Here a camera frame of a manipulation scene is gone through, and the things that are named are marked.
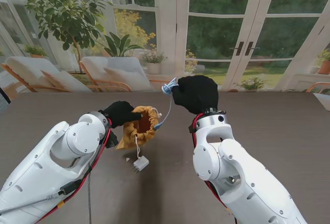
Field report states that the grey braided cable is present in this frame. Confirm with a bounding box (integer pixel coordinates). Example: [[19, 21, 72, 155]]
[[87, 162, 93, 224]]

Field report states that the red right arm wire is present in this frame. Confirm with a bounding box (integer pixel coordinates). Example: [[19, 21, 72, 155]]
[[193, 114, 240, 224]]

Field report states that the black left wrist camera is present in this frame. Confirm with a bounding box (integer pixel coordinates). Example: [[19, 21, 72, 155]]
[[104, 131, 121, 149]]

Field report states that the printed sunroom backdrop banner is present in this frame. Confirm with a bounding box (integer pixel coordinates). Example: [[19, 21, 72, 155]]
[[0, 0, 330, 93]]

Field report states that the white paper sheet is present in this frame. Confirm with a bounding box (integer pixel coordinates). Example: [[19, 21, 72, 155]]
[[313, 92, 330, 111]]

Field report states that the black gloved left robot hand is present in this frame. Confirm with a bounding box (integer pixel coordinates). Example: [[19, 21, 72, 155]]
[[99, 101, 143, 129]]

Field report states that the red left arm wire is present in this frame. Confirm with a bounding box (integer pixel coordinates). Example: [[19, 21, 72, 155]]
[[35, 119, 114, 224]]

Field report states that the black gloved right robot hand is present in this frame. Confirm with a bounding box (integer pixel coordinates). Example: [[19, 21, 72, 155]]
[[171, 75, 220, 115]]

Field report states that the black edge object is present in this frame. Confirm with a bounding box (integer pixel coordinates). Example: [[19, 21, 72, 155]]
[[0, 86, 12, 105]]

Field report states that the mustard yellow drawstring bag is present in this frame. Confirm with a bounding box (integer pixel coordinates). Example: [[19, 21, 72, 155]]
[[115, 106, 162, 159]]

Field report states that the red arm wire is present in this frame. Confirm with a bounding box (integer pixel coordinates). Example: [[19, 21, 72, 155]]
[[35, 119, 114, 224], [193, 114, 240, 224]]

